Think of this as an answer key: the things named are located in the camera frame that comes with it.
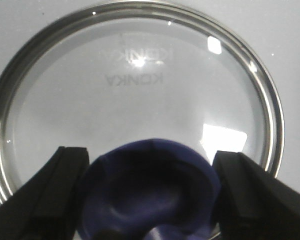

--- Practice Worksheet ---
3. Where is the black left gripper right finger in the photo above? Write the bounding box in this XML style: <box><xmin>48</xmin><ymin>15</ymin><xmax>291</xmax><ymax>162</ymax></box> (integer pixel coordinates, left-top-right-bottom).
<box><xmin>213</xmin><ymin>151</ymin><xmax>300</xmax><ymax>240</ymax></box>

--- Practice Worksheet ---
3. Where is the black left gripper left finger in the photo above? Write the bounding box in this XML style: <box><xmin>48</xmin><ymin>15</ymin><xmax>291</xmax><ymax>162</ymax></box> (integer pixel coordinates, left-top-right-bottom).
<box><xmin>0</xmin><ymin>147</ymin><xmax>89</xmax><ymax>240</ymax></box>

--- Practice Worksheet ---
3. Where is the glass lid with blue knob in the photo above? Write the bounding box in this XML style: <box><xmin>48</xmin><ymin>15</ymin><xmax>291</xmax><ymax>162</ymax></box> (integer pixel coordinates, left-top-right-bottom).
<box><xmin>0</xmin><ymin>0</ymin><xmax>285</xmax><ymax>240</ymax></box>

